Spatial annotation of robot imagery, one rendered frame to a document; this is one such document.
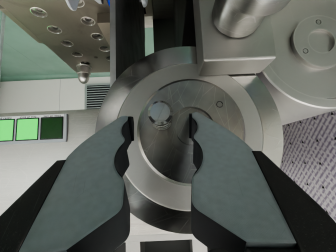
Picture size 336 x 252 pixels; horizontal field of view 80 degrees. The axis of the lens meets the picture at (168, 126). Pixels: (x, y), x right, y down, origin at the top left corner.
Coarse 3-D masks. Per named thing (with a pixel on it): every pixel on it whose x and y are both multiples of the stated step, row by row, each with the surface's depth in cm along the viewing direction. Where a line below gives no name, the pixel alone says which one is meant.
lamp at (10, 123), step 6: (0, 120) 50; (6, 120) 50; (12, 120) 50; (0, 126) 49; (6, 126) 49; (12, 126) 49; (0, 132) 49; (6, 132) 49; (12, 132) 49; (0, 138) 49; (6, 138) 49
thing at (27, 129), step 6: (18, 120) 49; (24, 120) 49; (30, 120) 49; (36, 120) 49; (18, 126) 49; (24, 126) 49; (30, 126) 49; (36, 126) 49; (18, 132) 49; (24, 132) 49; (30, 132) 49; (36, 132) 49; (18, 138) 49; (24, 138) 49; (30, 138) 49; (36, 138) 49
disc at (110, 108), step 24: (168, 48) 17; (192, 48) 17; (144, 72) 17; (120, 96) 16; (264, 96) 16; (96, 120) 16; (264, 120) 16; (264, 144) 16; (144, 216) 15; (168, 216) 15
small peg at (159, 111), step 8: (152, 104) 11; (160, 104) 11; (168, 104) 11; (152, 112) 11; (160, 112) 11; (168, 112) 11; (152, 120) 11; (160, 120) 11; (168, 120) 11; (160, 128) 13
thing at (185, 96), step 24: (168, 96) 14; (192, 96) 14; (216, 96) 14; (144, 120) 14; (216, 120) 14; (240, 120) 14; (144, 144) 14; (168, 144) 14; (192, 144) 14; (168, 168) 13; (192, 168) 13
